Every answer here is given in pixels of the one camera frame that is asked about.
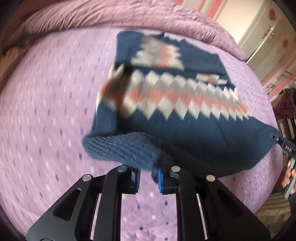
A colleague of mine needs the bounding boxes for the purple dotted bed sheet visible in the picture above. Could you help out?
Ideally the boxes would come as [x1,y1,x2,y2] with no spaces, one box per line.
[1,27,283,240]

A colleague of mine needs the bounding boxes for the purple dotted duvet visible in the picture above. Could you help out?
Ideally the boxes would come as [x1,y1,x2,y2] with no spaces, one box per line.
[1,1,246,61]

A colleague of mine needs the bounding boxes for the person's right hand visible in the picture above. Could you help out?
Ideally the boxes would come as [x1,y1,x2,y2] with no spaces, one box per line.
[282,160,295,188]

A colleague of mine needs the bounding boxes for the navy argyle knit sweater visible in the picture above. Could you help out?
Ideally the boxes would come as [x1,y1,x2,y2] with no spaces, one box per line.
[82,31,278,178]

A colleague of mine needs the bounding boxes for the hanging dark clothes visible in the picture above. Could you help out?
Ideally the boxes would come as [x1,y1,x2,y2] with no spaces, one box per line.
[273,88,296,121]

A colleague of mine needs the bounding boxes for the tan pillow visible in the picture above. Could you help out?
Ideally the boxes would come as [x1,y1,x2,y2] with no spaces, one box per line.
[0,47,23,88]

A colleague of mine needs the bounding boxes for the white wardrobe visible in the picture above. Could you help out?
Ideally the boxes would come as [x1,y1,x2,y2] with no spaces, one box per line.
[216,1,295,81]

